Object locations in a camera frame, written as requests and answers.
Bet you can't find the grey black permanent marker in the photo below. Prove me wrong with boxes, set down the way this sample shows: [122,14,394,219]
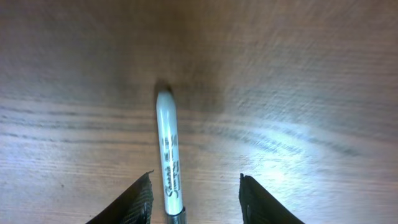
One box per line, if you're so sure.
[156,91,187,224]

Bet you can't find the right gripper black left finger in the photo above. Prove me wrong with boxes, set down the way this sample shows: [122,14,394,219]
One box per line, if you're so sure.
[87,170,154,224]

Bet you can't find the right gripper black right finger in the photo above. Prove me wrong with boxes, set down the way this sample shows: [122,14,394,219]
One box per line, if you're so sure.
[239,173,303,224]

